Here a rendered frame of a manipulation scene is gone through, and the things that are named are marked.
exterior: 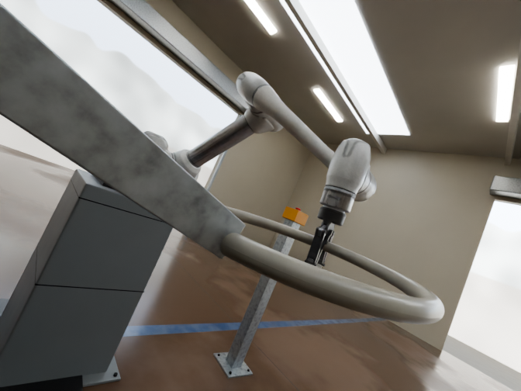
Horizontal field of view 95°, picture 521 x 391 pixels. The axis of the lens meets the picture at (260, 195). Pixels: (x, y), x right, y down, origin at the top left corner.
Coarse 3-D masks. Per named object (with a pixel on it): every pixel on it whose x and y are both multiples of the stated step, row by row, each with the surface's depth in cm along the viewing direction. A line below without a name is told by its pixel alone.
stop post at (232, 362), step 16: (288, 208) 161; (288, 224) 158; (304, 224) 160; (288, 240) 157; (256, 288) 158; (272, 288) 157; (256, 304) 153; (256, 320) 153; (240, 336) 153; (224, 352) 161; (240, 352) 150; (224, 368) 146; (240, 368) 152
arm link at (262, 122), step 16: (224, 128) 118; (240, 128) 114; (256, 128) 112; (272, 128) 114; (208, 144) 120; (224, 144) 119; (176, 160) 124; (192, 160) 125; (208, 160) 126; (192, 176) 131
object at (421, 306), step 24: (240, 216) 65; (240, 240) 27; (240, 264) 27; (264, 264) 25; (288, 264) 25; (360, 264) 59; (312, 288) 24; (336, 288) 24; (360, 288) 25; (408, 288) 44; (360, 312) 25; (384, 312) 25; (408, 312) 26; (432, 312) 28
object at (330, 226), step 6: (324, 210) 67; (330, 210) 66; (336, 210) 66; (318, 216) 69; (324, 216) 66; (330, 216) 66; (336, 216) 65; (342, 216) 66; (324, 222) 66; (330, 222) 66; (336, 222) 65; (342, 222) 66; (330, 228) 68
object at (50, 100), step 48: (0, 48) 14; (48, 48) 15; (0, 96) 14; (48, 96) 15; (96, 96) 17; (48, 144) 16; (96, 144) 18; (144, 144) 20; (144, 192) 21; (192, 192) 24
